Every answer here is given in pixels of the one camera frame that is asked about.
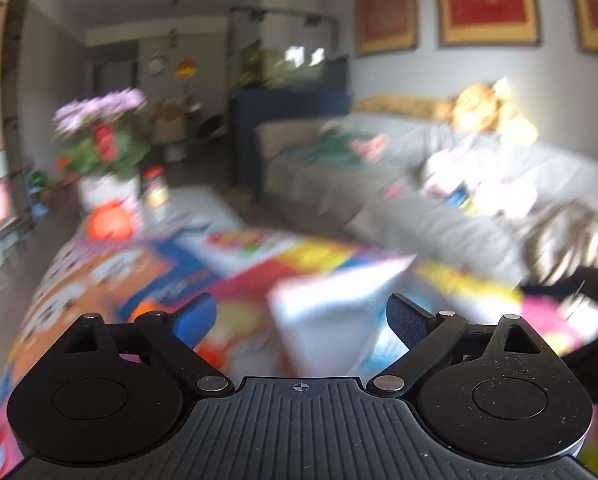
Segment purple orchid plant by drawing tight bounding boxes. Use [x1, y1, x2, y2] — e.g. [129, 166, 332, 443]
[54, 87, 152, 181]

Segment green clothes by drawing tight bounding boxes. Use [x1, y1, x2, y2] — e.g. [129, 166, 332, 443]
[304, 130, 374, 168]

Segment beige dining chair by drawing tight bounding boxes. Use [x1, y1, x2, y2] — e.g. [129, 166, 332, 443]
[151, 105, 187, 143]

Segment yellow plush toy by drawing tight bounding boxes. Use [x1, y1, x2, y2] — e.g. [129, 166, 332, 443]
[451, 80, 537, 146]

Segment dark blue cabinet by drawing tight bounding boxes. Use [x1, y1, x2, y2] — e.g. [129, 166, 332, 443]
[229, 55, 352, 186]

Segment colourful cartoon desktop mat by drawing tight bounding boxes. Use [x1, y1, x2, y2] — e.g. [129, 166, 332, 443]
[0, 187, 598, 480]

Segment grey sofa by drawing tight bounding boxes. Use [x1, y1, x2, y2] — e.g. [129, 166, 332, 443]
[254, 110, 598, 286]

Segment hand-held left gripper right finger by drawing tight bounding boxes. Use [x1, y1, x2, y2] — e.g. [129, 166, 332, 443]
[366, 293, 544, 398]

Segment grey fringed blanket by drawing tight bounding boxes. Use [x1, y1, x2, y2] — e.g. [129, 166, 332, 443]
[519, 200, 598, 281]

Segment pink cardboard box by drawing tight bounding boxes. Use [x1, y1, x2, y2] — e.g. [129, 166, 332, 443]
[269, 255, 420, 376]

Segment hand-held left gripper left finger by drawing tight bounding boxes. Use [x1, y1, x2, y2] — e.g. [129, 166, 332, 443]
[61, 292, 234, 396]

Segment glass fish tank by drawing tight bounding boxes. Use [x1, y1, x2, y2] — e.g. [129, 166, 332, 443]
[229, 7, 340, 93]

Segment glass jar with dark lid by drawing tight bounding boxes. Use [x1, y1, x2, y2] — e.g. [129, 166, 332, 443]
[141, 167, 170, 211]

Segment white flower pot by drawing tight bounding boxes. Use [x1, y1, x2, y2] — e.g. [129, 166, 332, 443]
[79, 175, 142, 211]

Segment yellow sofa pillow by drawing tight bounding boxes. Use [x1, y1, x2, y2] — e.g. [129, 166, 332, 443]
[354, 95, 454, 121]

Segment white clothes pile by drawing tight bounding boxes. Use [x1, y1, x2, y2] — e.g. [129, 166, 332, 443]
[421, 150, 537, 216]

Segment orange round plush toy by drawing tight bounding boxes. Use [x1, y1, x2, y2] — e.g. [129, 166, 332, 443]
[86, 200, 134, 241]

